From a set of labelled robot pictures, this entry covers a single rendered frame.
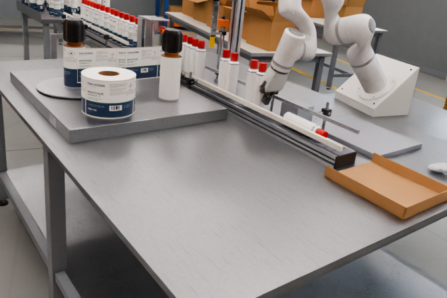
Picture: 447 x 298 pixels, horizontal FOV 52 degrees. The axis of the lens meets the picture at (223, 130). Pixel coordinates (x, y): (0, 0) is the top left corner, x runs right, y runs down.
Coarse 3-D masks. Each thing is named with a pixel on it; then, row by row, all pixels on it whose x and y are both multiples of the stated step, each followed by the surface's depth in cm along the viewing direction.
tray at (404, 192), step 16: (384, 160) 163; (336, 176) 148; (352, 176) 154; (368, 176) 155; (384, 176) 156; (400, 176) 158; (416, 176) 154; (368, 192) 139; (384, 192) 145; (400, 192) 146; (416, 192) 147; (432, 192) 148; (384, 208) 135; (400, 208) 131; (416, 208) 133
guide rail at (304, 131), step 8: (184, 72) 230; (200, 80) 219; (216, 88) 209; (232, 96) 201; (248, 104) 193; (264, 112) 185; (272, 112) 183; (280, 120) 178; (288, 120) 176; (296, 128) 172; (304, 128) 169; (312, 136) 166; (320, 136) 163; (328, 144) 161; (336, 144) 158
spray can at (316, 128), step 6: (288, 114) 179; (294, 114) 178; (294, 120) 175; (300, 120) 174; (306, 120) 173; (306, 126) 171; (312, 126) 169; (318, 126) 169; (318, 132) 167; (324, 132) 166
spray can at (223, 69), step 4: (224, 52) 206; (228, 52) 206; (224, 56) 206; (228, 56) 206; (220, 60) 207; (224, 60) 206; (228, 60) 206; (220, 64) 208; (224, 64) 207; (220, 68) 208; (224, 68) 207; (220, 72) 209; (224, 72) 208; (220, 76) 209; (224, 76) 209; (220, 80) 210; (224, 80) 209; (220, 84) 210; (224, 84) 210; (224, 88) 211
